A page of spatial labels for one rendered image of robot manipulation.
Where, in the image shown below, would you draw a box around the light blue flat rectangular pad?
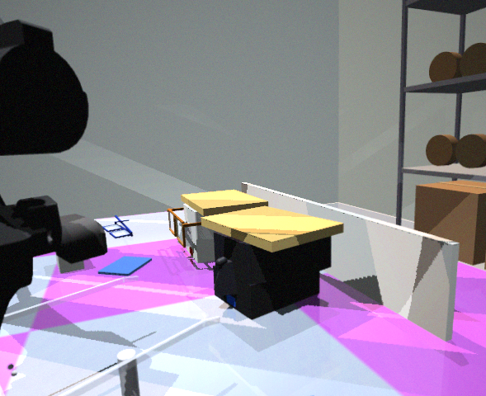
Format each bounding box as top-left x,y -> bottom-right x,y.
97,257 -> 152,277

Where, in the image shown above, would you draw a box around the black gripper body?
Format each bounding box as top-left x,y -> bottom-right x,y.
53,214 -> 108,264

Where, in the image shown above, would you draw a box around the white rectangular block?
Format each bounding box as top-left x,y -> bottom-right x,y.
55,253 -> 85,274

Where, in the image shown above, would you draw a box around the orange-framed glasses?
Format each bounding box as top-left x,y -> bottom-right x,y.
167,207 -> 201,248

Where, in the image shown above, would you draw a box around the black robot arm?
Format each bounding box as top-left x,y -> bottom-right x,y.
0,17 -> 89,289

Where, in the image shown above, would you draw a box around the white flat panel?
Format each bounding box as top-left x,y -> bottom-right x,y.
241,182 -> 460,342

